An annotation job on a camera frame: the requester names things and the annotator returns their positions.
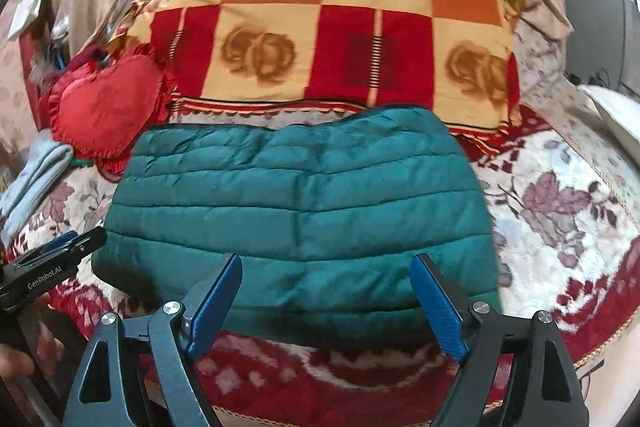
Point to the green quilted puffer jacket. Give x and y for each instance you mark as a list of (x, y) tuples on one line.
[(300, 207)]

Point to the white folded cloth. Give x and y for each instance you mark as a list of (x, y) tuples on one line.
[(612, 107)]

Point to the red white floral plush blanket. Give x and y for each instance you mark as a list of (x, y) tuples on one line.
[(550, 217)]

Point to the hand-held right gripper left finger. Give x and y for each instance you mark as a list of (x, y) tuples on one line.
[(215, 307)]

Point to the red heart-shaped ruffled pillow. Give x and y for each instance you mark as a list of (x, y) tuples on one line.
[(105, 107)]

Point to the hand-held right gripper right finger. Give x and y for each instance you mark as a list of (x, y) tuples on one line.
[(440, 307)]

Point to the red yellow rose-print blanket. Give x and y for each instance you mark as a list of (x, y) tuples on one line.
[(280, 52)]

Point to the person's left hand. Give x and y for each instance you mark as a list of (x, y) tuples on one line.
[(15, 362)]

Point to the light blue cloth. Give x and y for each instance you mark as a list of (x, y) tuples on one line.
[(35, 177)]

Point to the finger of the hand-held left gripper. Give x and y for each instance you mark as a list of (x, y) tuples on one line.
[(90, 239), (57, 241)]

